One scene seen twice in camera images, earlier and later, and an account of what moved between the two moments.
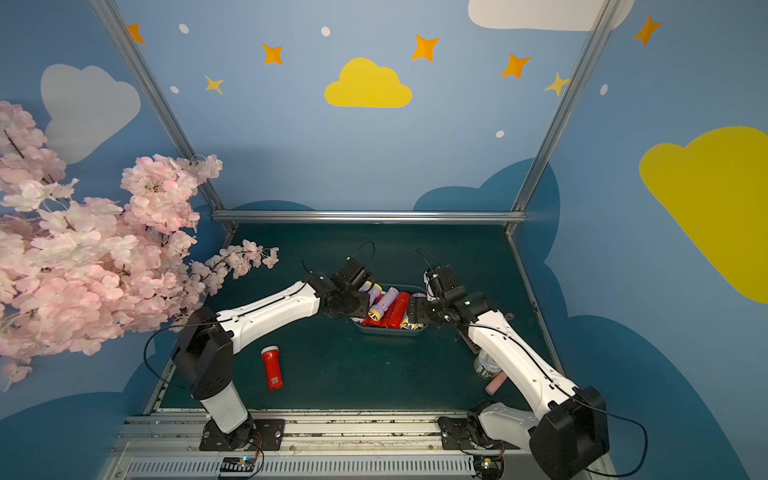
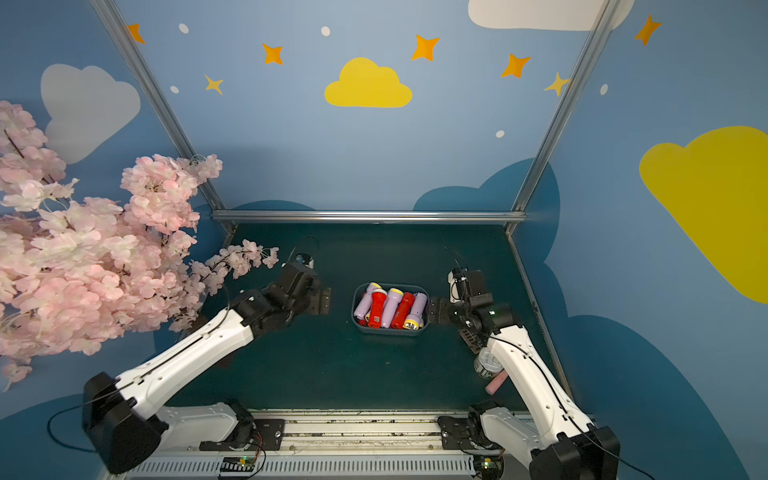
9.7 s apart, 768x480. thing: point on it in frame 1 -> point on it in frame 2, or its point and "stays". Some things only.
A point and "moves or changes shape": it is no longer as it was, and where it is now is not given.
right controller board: x=488 y=467 stays
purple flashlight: x=376 y=312 moves or changes shape
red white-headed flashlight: x=271 y=357 -> x=377 y=307
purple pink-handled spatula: x=496 y=383 stays
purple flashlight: x=374 y=293 stays
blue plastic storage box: x=388 y=331 stays
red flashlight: x=399 y=314 stays
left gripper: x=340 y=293 -> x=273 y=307
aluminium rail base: x=314 y=448 stays
